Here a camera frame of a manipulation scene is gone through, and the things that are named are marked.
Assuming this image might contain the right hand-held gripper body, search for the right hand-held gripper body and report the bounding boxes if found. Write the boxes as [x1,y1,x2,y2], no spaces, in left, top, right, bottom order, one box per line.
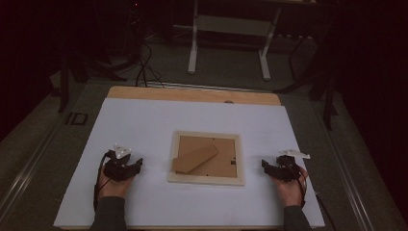
[270,148,312,183]

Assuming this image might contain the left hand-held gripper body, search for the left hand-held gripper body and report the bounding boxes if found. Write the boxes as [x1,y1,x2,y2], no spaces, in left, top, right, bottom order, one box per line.
[103,142,135,183]

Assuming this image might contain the wooden picture frame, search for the wooden picture frame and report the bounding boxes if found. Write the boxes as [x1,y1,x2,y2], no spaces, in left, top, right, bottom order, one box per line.
[166,130,245,188]

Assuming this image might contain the person's left hand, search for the person's left hand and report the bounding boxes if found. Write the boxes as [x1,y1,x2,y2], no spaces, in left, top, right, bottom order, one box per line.
[97,166,136,200]

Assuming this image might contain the person's right hand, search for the person's right hand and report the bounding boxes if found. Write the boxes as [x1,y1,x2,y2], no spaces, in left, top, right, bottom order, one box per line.
[269,166,310,208]

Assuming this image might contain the white table mat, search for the white table mat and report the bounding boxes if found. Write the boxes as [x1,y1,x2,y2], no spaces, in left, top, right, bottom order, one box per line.
[53,97,326,229]

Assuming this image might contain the black stand legs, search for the black stand legs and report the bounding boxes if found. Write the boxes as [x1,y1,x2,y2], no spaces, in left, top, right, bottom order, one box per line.
[274,71,340,132]
[57,52,128,114]

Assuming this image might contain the white power strip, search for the white power strip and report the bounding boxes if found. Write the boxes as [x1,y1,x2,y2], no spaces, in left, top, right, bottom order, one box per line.
[276,33,314,41]

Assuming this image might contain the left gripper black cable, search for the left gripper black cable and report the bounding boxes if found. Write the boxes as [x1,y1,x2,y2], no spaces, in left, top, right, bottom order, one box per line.
[92,150,112,212]

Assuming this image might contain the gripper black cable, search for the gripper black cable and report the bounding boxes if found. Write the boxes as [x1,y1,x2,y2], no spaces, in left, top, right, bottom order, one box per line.
[92,150,112,212]
[296,166,337,231]

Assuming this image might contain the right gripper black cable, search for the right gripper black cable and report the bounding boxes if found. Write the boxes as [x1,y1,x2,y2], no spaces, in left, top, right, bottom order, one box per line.
[296,166,337,231]

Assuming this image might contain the black floor bracket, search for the black floor bracket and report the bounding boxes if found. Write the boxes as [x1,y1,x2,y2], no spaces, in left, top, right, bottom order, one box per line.
[64,112,89,126]

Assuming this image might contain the metal floor rail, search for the metal floor rail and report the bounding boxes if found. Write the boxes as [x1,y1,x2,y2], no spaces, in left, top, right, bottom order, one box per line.
[312,95,377,231]
[0,119,63,222]

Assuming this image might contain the black floor cables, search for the black floor cables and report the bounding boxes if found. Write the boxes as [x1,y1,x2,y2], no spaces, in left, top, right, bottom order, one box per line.
[134,38,166,89]

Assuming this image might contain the white metal table frame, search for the white metal table frame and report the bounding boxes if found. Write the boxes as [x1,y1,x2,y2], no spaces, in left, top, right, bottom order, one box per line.
[187,0,284,82]

